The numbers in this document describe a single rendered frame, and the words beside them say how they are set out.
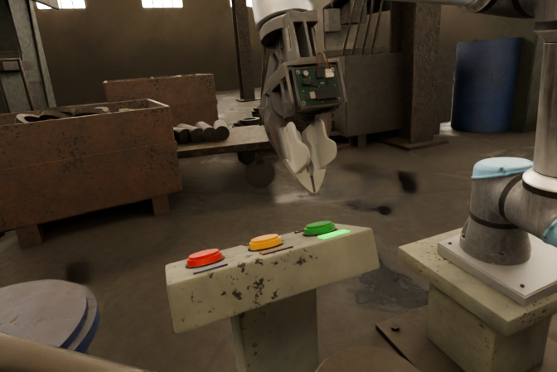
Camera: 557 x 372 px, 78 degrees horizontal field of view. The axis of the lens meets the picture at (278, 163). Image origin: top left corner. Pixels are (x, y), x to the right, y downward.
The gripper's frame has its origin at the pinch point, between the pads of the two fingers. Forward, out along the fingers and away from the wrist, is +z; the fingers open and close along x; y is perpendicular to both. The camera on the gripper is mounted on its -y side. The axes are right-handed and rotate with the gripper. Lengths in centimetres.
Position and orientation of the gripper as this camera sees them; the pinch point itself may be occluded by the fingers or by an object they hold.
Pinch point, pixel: (309, 182)
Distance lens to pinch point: 45.3
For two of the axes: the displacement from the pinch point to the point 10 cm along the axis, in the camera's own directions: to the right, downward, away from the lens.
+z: 1.9, 9.8, -0.4
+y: 3.3, -1.0, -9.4
